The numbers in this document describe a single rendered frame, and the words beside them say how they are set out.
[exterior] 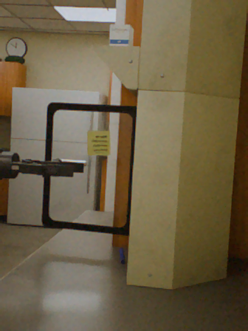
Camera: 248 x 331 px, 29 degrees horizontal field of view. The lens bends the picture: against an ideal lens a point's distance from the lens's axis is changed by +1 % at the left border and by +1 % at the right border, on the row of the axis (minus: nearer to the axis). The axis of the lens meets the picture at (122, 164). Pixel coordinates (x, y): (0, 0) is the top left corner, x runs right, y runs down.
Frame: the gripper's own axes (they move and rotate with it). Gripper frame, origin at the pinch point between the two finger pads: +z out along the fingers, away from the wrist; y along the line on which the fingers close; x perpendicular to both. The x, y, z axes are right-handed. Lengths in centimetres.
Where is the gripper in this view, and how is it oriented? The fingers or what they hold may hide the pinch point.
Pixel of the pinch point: (74, 169)
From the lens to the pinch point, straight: 130.9
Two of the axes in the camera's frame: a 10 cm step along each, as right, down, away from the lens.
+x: -0.6, 10.0, 0.7
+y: 1.2, -0.6, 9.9
